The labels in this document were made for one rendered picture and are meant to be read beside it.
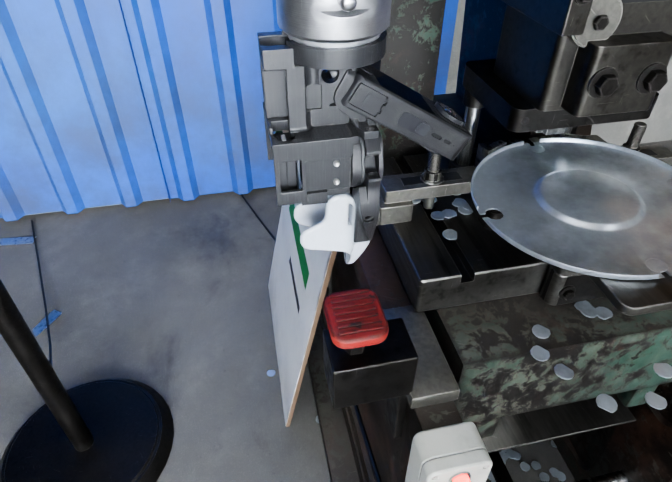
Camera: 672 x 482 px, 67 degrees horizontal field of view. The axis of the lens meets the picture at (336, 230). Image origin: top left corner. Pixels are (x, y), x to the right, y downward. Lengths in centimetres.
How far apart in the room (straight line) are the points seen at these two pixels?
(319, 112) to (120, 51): 147
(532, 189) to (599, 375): 28
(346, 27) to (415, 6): 49
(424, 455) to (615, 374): 34
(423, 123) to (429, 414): 37
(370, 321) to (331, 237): 13
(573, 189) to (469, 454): 35
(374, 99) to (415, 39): 47
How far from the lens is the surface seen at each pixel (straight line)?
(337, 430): 129
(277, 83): 37
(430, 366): 64
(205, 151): 194
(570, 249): 63
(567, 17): 57
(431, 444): 61
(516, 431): 102
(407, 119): 38
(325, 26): 33
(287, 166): 37
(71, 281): 185
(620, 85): 66
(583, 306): 76
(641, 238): 67
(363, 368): 56
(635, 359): 82
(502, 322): 71
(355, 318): 52
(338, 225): 42
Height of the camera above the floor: 116
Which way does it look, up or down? 39 degrees down
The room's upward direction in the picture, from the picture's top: straight up
